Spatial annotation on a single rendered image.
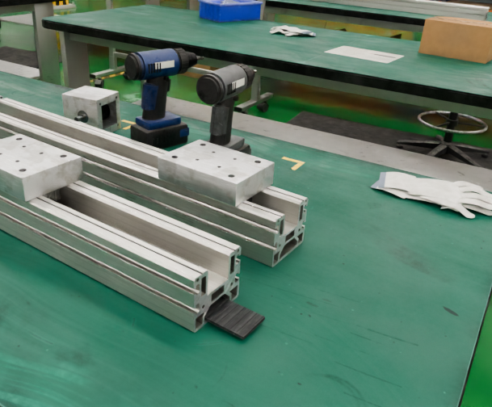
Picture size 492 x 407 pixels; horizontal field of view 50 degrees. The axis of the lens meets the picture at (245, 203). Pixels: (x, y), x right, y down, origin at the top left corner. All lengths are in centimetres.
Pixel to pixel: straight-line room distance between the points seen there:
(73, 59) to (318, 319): 259
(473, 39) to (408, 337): 200
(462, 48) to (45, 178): 210
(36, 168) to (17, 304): 21
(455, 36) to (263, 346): 212
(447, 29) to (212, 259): 207
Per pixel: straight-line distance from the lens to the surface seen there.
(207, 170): 83
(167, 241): 77
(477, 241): 102
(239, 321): 71
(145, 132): 122
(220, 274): 73
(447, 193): 113
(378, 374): 68
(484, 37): 260
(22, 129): 118
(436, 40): 265
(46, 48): 423
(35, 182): 86
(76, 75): 316
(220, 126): 108
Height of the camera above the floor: 124
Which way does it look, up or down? 27 degrees down
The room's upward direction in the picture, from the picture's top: 3 degrees clockwise
